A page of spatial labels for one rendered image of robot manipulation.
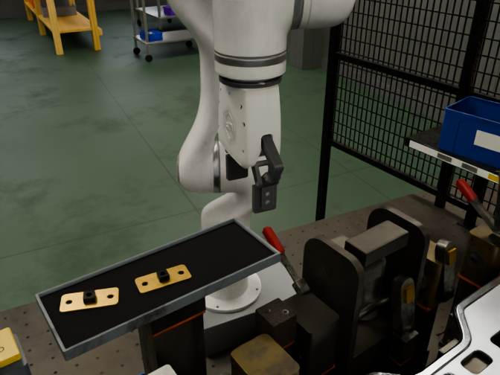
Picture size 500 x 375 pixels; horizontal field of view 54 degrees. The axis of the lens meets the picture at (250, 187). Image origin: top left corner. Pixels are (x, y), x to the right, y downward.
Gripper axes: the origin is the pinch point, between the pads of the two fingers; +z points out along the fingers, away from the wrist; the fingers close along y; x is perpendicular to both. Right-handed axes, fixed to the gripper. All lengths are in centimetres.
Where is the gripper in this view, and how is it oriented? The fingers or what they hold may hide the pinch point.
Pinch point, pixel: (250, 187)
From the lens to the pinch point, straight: 66.0
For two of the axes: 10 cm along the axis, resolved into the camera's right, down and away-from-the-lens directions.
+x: 9.2, -1.9, 3.4
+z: 0.0, 8.7, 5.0
